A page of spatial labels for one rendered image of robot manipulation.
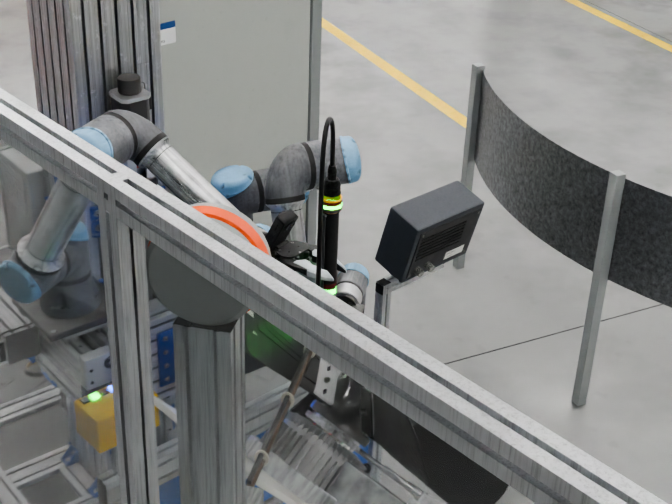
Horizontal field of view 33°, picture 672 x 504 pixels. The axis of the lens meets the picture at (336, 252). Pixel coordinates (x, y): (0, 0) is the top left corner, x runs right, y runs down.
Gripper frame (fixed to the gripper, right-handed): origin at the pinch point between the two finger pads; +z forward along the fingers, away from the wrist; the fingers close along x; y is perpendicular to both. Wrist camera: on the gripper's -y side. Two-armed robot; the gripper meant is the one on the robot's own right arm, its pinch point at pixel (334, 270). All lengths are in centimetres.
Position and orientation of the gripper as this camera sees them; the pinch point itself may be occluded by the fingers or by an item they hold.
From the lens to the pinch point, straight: 230.5
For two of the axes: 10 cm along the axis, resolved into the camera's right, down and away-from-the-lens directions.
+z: 7.9, 3.2, -5.3
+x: -6.2, 3.8, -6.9
